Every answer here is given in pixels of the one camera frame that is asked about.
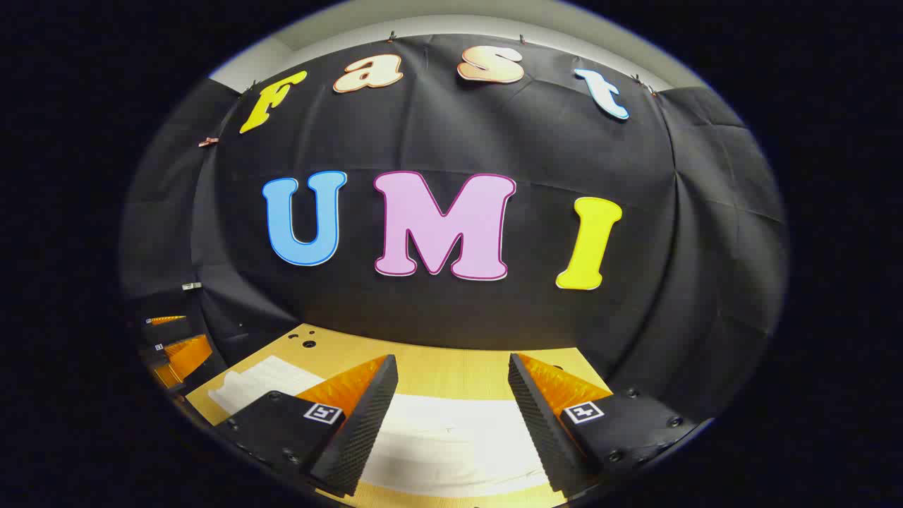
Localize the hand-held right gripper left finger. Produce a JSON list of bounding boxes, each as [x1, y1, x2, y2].
[[215, 354, 398, 498]]

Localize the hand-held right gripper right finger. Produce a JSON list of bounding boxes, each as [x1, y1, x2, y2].
[[508, 353, 699, 496]]

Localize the white jeans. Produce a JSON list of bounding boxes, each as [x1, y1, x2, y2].
[[207, 355, 551, 498]]

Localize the black backdrop cloth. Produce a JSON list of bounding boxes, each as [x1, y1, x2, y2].
[[120, 32, 789, 424]]

